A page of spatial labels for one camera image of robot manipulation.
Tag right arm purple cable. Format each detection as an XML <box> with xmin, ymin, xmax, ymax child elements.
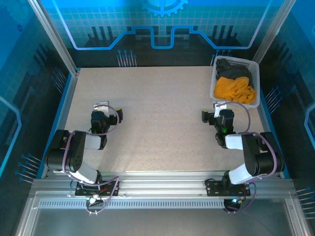
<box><xmin>216</xmin><ymin>101</ymin><xmax>278</xmax><ymax>184</ymax></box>

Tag aluminium corner post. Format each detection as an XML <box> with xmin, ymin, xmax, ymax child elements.
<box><xmin>27</xmin><ymin>0</ymin><xmax>81</xmax><ymax>76</ymax></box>
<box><xmin>252</xmin><ymin>0</ymin><xmax>296</xmax><ymax>64</ymax></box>

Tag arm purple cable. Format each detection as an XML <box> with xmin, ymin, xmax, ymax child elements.
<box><xmin>63</xmin><ymin>104</ymin><xmax>121</xmax><ymax>179</ymax></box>
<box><xmin>216</xmin><ymin>101</ymin><xmax>278</xmax><ymax>184</ymax></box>

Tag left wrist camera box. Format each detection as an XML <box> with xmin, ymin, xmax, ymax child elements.
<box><xmin>93</xmin><ymin>101</ymin><xmax>110</xmax><ymax>116</ymax></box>

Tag aluminium side rail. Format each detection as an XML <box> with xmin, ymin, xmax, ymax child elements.
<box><xmin>40</xmin><ymin>70</ymin><xmax>81</xmax><ymax>179</ymax></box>

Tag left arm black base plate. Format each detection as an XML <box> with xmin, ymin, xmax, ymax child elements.
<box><xmin>75</xmin><ymin>180</ymin><xmax>120</xmax><ymax>197</ymax></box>

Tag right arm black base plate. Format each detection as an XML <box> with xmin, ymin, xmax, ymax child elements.
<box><xmin>205</xmin><ymin>178</ymin><xmax>251</xmax><ymax>197</ymax></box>

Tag steel bottom plate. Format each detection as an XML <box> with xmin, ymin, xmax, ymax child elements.
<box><xmin>14</xmin><ymin>191</ymin><xmax>313</xmax><ymax>236</ymax></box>

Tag aluminium frame rail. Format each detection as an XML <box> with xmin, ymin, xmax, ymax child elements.
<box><xmin>31</xmin><ymin>170</ymin><xmax>297</xmax><ymax>199</ymax></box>

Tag black t-shirt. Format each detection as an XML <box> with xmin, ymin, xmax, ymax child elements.
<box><xmin>216</xmin><ymin>58</ymin><xmax>231</xmax><ymax>72</ymax></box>

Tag white plastic basket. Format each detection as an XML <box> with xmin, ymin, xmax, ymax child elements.
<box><xmin>209</xmin><ymin>55</ymin><xmax>261</xmax><ymax>109</ymax></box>

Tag yellow t-shirt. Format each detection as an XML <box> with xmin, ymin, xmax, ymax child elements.
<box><xmin>213</xmin><ymin>76</ymin><xmax>257</xmax><ymax>104</ymax></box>

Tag dark grey t-shirt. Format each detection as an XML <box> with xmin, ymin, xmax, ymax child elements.
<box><xmin>216</xmin><ymin>65</ymin><xmax>255</xmax><ymax>89</ymax></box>

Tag slotted cable duct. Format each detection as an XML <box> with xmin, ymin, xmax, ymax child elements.
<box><xmin>38</xmin><ymin>198</ymin><xmax>289</xmax><ymax>209</ymax></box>

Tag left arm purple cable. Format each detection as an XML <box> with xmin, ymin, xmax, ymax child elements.
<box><xmin>63</xmin><ymin>104</ymin><xmax>121</xmax><ymax>179</ymax></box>

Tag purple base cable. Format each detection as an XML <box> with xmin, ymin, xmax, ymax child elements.
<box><xmin>86</xmin><ymin>177</ymin><xmax>121</xmax><ymax>215</ymax></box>
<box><xmin>225</xmin><ymin>181</ymin><xmax>257</xmax><ymax>214</ymax></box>

